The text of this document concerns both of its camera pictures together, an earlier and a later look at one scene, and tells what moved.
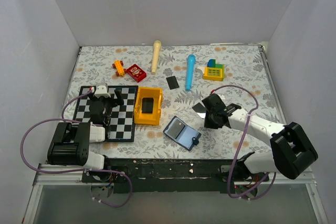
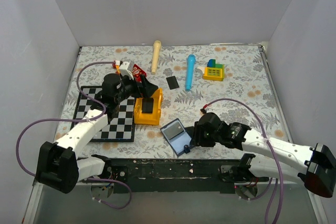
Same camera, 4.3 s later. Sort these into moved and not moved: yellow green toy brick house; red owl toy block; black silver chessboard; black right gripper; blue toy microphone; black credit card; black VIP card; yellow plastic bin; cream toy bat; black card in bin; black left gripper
Moved: black left gripper; black VIP card; black right gripper
Not moved: red owl toy block; black credit card; yellow plastic bin; blue toy microphone; cream toy bat; black card in bin; yellow green toy brick house; black silver chessboard
